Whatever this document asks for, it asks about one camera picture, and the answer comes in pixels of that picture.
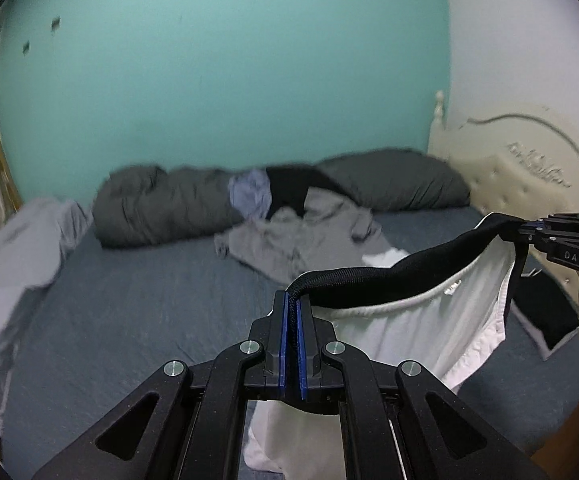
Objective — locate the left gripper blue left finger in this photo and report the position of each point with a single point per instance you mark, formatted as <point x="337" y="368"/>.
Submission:
<point x="184" y="421"/>

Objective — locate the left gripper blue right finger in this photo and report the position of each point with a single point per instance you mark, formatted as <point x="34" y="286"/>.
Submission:
<point x="402" y="422"/>

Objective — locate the white polo shirt black collar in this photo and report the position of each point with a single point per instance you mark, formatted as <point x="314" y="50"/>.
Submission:
<point x="452" y="326"/>

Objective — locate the white long sleeve garment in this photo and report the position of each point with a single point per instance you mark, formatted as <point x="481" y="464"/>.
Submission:
<point x="385" y="260"/>

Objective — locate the folded black white garment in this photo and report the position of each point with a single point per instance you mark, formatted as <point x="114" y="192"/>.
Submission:
<point x="545" y="312"/>

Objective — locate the cream tufted headboard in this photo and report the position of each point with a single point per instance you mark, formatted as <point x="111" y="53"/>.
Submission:
<point x="520" y="160"/>

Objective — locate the blue-grey bed sheet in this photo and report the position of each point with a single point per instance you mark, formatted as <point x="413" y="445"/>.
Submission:
<point x="112" y="317"/>

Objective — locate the dark grey rolled duvet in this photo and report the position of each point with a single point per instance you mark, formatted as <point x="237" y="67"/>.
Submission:
<point x="148" y="205"/>

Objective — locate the grey sweatshirt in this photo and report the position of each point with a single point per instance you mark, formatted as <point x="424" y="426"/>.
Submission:
<point x="334" y="233"/>

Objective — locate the light grey satin blanket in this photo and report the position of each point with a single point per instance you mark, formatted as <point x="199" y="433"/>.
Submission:
<point x="34" y="245"/>

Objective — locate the blue-purple crumpled garment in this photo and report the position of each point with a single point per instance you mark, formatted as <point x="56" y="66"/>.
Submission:
<point x="250" y="193"/>

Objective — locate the wooden frame by curtain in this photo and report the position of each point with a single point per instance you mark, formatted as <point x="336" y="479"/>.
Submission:
<point x="8" y="187"/>

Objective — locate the wall hook right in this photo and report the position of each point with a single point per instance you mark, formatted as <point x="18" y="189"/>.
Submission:
<point x="55" y="25"/>

